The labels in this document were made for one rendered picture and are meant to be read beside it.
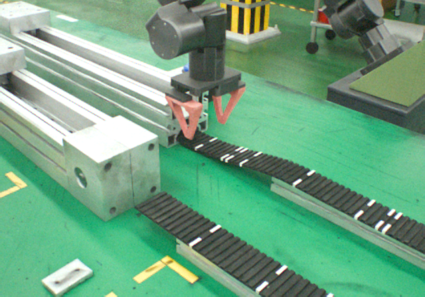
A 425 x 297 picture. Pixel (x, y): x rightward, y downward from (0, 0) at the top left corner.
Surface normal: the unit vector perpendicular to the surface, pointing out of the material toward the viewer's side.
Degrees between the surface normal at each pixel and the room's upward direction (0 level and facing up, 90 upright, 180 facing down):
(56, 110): 90
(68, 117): 90
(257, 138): 0
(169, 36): 90
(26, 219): 0
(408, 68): 90
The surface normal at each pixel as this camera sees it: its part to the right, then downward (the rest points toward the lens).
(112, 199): 0.72, 0.35
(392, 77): -0.66, 0.35
